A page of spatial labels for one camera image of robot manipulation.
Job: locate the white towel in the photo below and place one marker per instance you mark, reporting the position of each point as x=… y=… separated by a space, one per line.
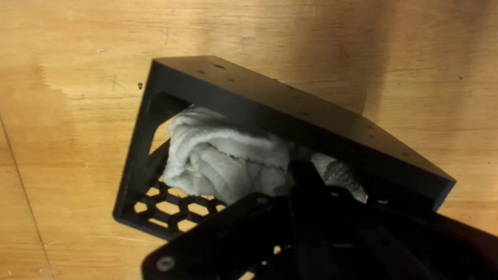
x=223 y=160

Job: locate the black perforated basket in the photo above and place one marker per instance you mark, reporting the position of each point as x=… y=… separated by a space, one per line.
x=289 y=109

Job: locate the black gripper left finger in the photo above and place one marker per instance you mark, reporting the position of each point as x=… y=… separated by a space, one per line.
x=227 y=238

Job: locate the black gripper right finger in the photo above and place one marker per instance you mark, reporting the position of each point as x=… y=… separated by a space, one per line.
x=405 y=242

